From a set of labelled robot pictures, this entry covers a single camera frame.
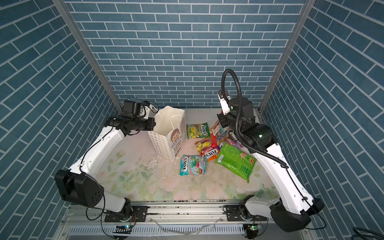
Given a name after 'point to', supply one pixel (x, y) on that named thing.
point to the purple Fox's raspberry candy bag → (233, 142)
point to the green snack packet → (237, 160)
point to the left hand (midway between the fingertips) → (155, 122)
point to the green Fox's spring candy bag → (198, 130)
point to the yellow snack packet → (223, 134)
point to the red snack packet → (214, 140)
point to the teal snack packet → (194, 164)
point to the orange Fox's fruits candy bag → (205, 147)
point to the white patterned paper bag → (169, 133)
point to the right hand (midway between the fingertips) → (224, 103)
